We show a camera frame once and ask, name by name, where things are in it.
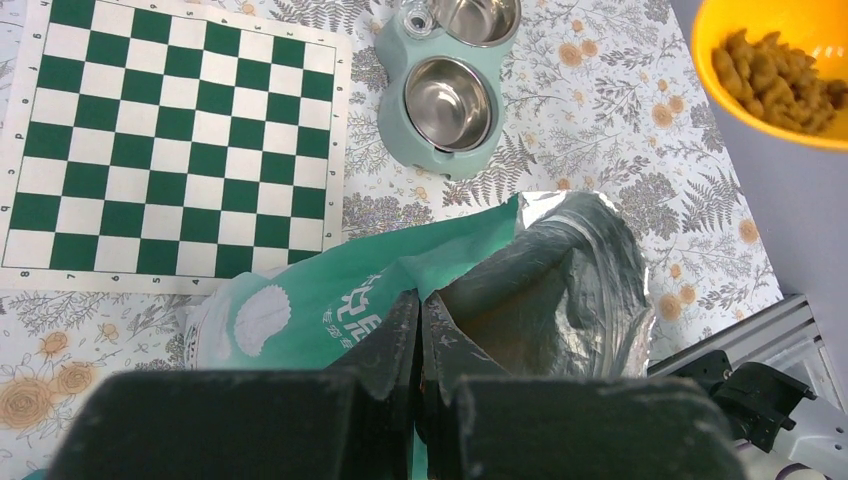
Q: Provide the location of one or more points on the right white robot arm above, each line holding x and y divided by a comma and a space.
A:
770, 410

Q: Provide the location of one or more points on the floral tablecloth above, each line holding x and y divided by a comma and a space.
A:
599, 95

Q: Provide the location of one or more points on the brown pet food kibble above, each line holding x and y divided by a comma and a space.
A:
778, 84

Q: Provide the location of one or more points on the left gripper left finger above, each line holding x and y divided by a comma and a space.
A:
350, 420

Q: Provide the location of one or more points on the steel bowl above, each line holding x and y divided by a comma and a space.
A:
448, 104
479, 23

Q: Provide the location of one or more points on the teal double pet feeder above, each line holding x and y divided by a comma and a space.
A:
398, 53

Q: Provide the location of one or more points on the green pet food bag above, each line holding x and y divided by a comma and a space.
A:
548, 285

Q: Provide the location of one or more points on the orange plastic scoop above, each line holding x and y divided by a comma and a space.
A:
817, 27

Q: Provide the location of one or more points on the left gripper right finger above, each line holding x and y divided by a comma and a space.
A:
479, 422

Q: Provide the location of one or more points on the far steel bowl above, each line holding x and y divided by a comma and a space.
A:
479, 23

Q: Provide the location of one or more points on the clear water bottle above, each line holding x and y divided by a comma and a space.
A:
416, 17

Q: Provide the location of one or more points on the near steel bowl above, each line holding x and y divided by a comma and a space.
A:
448, 104

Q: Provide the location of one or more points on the green white chessboard mat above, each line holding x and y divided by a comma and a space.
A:
164, 147

